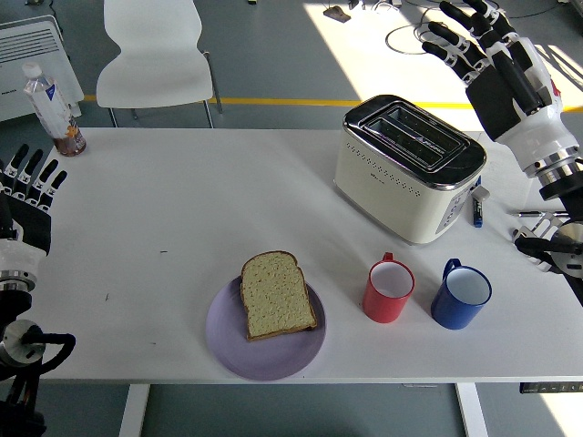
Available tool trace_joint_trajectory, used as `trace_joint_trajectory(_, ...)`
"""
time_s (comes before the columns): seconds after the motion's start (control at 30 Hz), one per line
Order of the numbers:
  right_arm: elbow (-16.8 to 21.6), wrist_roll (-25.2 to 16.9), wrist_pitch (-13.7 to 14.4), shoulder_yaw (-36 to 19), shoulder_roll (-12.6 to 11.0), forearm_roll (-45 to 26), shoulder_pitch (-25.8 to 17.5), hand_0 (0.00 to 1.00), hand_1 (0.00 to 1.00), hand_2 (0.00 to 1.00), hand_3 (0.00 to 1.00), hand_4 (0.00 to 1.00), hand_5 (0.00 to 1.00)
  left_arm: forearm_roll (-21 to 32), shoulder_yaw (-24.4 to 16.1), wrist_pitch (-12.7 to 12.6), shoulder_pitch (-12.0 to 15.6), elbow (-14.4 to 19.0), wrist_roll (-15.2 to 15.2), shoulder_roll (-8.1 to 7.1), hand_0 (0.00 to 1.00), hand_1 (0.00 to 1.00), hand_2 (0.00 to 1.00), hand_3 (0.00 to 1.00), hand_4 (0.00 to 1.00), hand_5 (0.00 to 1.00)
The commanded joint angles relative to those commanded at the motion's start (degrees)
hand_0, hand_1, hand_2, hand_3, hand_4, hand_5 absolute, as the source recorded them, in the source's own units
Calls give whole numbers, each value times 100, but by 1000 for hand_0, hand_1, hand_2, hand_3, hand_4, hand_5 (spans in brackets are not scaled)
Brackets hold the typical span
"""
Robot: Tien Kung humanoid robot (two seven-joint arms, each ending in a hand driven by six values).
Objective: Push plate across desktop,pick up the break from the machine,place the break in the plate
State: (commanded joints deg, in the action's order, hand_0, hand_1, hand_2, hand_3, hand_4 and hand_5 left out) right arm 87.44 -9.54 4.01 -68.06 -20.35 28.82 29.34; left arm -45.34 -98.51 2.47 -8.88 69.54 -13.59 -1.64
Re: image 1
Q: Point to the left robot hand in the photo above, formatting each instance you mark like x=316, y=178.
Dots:
x=27, y=227

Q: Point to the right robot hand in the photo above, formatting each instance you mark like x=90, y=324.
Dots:
x=537, y=132

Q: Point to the brown bread slice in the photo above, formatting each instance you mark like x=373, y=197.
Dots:
x=275, y=296

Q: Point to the purple plastic plate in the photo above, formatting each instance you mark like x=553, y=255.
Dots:
x=273, y=359

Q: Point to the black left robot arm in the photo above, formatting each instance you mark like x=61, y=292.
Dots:
x=13, y=300

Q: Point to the white paper sheet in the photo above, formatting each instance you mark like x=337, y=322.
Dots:
x=501, y=182

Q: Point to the black and silver pen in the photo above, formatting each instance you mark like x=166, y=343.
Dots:
x=535, y=213

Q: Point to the silver metal toast rack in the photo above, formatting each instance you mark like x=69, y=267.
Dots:
x=544, y=223

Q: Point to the blue marker pen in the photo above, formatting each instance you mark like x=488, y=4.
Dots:
x=477, y=214

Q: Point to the clear plastic drink bottle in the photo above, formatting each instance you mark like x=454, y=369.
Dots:
x=50, y=104

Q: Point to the cream and chrome toaster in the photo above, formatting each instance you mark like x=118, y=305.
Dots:
x=387, y=191

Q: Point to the white panel heater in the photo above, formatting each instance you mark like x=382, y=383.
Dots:
x=27, y=54

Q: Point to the blue enamel mug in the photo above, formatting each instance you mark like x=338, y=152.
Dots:
x=451, y=311

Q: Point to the white plastic chair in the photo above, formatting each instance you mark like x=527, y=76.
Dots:
x=152, y=68

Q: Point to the black wedge floor object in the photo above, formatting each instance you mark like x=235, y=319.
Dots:
x=338, y=13

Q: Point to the red enamel mug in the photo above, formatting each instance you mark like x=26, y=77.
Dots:
x=382, y=305

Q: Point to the black table control panel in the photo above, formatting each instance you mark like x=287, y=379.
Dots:
x=551, y=388

